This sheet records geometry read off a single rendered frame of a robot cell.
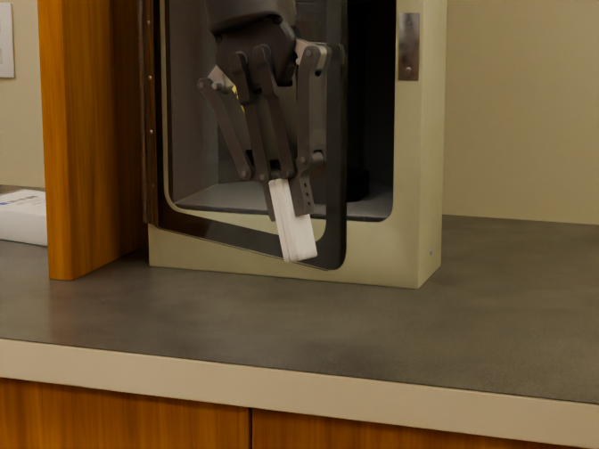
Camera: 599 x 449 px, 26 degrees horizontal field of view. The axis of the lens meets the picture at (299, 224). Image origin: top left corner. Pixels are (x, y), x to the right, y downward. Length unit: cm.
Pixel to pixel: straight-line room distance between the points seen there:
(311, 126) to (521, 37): 76
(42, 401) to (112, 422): 8
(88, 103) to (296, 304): 33
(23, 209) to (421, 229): 53
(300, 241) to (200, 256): 42
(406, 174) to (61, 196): 38
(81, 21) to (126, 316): 34
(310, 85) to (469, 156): 78
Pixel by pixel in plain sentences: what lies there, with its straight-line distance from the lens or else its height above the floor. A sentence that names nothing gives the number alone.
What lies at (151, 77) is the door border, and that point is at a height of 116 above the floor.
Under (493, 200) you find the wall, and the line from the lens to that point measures 181.
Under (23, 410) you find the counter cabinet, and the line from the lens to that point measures 131.
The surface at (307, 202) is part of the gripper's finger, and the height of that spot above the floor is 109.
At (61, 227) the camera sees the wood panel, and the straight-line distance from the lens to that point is 145.
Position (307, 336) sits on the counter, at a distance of 124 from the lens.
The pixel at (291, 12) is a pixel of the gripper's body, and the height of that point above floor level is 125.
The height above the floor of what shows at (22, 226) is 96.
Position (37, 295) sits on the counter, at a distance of 141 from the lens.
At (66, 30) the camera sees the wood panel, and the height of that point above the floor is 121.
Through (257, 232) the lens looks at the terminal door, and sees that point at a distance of 134.
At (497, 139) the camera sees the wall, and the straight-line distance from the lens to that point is 180.
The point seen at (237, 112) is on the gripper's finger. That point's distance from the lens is 112.
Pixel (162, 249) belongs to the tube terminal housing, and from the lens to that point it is 150.
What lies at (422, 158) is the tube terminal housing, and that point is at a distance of 139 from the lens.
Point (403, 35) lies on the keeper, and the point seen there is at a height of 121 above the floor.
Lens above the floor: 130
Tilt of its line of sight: 12 degrees down
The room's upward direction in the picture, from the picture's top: straight up
